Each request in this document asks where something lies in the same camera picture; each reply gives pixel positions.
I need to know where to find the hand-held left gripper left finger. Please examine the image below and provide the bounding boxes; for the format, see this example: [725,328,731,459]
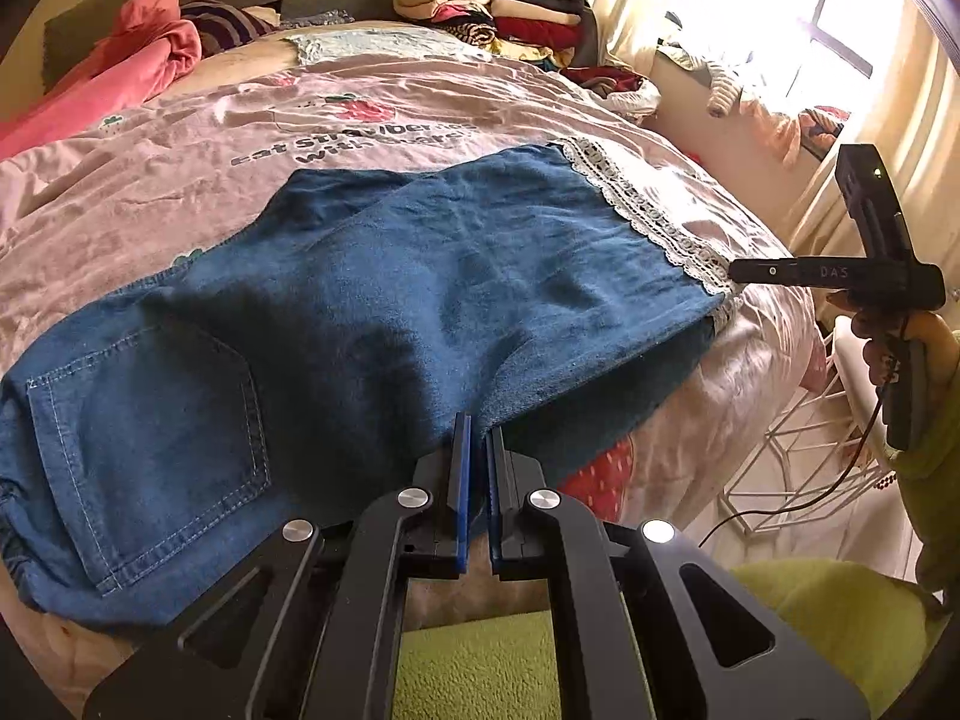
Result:
[82,412,475,720]

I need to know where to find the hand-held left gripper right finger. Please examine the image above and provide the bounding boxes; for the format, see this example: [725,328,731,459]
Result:
[486,427,871,720]

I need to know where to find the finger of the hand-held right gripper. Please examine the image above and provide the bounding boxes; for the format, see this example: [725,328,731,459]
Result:
[727,259,800,288]

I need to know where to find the blue denim pants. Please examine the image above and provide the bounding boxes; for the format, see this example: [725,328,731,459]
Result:
[0,141,743,635]

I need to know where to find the person's right forearm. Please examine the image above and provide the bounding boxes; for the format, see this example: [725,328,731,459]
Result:
[881,311,960,601]

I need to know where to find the person's right hand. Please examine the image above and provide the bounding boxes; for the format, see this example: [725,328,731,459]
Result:
[827,292,892,392]

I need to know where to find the peach cloth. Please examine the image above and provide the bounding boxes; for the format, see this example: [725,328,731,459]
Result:
[742,97,852,166]

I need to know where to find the red and white clothes heap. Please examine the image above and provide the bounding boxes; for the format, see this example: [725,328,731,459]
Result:
[562,64,665,117]

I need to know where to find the window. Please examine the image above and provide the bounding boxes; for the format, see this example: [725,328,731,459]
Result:
[660,0,901,91]

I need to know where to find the person's green fuzzy clothing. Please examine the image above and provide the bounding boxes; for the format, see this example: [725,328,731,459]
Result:
[394,559,946,720]

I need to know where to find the pile of folded clothes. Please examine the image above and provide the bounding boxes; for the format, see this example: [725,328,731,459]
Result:
[391,0,601,68]

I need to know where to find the pink strawberry printed duvet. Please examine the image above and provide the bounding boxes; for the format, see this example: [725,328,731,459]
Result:
[0,52,830,713]

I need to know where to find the light blue knitted cloth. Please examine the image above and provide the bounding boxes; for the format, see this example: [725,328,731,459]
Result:
[283,28,492,67]

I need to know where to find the beige bed sheet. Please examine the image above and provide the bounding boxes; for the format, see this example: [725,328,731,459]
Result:
[146,22,421,102]

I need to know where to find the dark patterned pillow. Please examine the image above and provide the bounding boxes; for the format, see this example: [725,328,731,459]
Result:
[279,9,355,29]

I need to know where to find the coral pink blanket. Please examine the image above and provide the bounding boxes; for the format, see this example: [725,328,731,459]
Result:
[0,0,203,158]

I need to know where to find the white wire rack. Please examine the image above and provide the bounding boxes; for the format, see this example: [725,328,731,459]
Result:
[720,315,901,541]

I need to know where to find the black cable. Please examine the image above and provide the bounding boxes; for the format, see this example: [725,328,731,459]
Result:
[696,382,890,548]

